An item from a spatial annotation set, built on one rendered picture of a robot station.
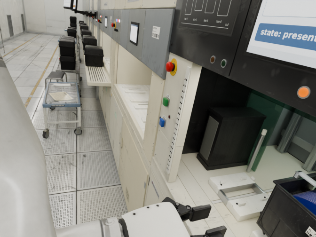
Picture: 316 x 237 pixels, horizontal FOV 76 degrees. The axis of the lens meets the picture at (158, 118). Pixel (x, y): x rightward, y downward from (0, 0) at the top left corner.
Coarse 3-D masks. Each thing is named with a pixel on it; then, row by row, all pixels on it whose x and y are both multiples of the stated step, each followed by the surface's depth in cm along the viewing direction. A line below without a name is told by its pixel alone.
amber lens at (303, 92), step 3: (300, 87) 34; (303, 87) 33; (306, 87) 33; (300, 90) 34; (303, 90) 33; (306, 90) 33; (309, 90) 33; (297, 93) 34; (300, 93) 34; (303, 93) 33; (306, 93) 33; (309, 93) 33; (300, 96) 34; (303, 96) 33; (306, 96) 33
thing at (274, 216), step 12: (276, 180) 62; (288, 180) 63; (300, 180) 64; (312, 180) 61; (276, 192) 61; (288, 192) 58; (300, 192) 67; (276, 204) 61; (288, 204) 57; (300, 204) 54; (264, 216) 65; (276, 216) 61; (288, 216) 57; (300, 216) 54; (312, 216) 51; (264, 228) 65; (276, 228) 61; (288, 228) 57; (300, 228) 54; (312, 228) 51
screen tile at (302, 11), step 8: (272, 0) 38; (280, 0) 37; (288, 0) 36; (296, 0) 34; (304, 0) 33; (312, 0) 32; (264, 8) 40; (272, 8) 38; (280, 8) 37; (288, 8) 36; (296, 8) 34; (304, 8) 33; (312, 8) 32; (288, 16) 36; (296, 16) 34; (304, 16) 33; (312, 16) 32
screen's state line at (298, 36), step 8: (264, 24) 40; (272, 24) 39; (280, 24) 37; (256, 32) 42; (264, 32) 40; (272, 32) 39; (280, 32) 37; (288, 32) 36; (296, 32) 34; (304, 32) 33; (312, 32) 32; (264, 40) 40; (272, 40) 39; (280, 40) 37; (288, 40) 36; (296, 40) 34; (304, 40) 33; (312, 40) 32; (304, 48) 33; (312, 48) 32
